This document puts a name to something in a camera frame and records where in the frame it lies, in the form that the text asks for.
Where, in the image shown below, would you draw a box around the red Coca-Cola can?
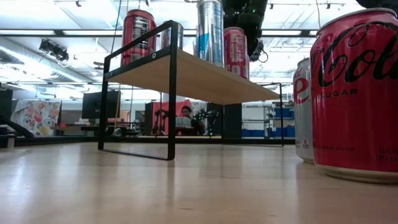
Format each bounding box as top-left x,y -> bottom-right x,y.
223,26 -> 249,80

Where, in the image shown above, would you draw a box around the silver blue Red Bull can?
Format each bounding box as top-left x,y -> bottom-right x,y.
160,22 -> 185,51
195,0 -> 225,68

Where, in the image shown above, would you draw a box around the red energy drink can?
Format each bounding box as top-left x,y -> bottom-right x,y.
121,8 -> 158,67

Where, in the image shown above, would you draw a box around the silver Diet Coke can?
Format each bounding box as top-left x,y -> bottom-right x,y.
292,57 -> 315,165

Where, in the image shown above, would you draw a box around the red Coke Zero Sugar can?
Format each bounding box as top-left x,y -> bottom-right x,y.
310,7 -> 398,184

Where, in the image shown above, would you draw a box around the person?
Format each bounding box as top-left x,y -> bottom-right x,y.
180,105 -> 206,136

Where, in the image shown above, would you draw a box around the white basket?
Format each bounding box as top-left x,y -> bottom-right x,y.
175,116 -> 193,129

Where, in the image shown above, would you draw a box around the red backdrop panel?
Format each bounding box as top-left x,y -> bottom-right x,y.
151,99 -> 193,136

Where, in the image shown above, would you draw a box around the black cabinet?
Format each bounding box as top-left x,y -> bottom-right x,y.
222,103 -> 243,139

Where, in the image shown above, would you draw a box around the rack with blue bins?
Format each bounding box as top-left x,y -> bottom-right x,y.
241,102 -> 296,139

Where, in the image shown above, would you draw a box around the black monitor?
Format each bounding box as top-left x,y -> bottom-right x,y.
81,90 -> 121,120

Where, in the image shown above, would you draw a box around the black overhead beam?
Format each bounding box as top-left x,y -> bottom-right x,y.
0,28 -> 318,39

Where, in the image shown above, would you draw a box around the floral cloth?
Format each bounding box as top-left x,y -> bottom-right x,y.
10,99 -> 62,138

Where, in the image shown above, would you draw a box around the black panel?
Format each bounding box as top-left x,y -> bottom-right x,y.
0,89 -> 14,121

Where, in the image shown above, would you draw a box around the black ceiling camera cluster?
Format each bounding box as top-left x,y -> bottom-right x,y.
38,39 -> 70,62

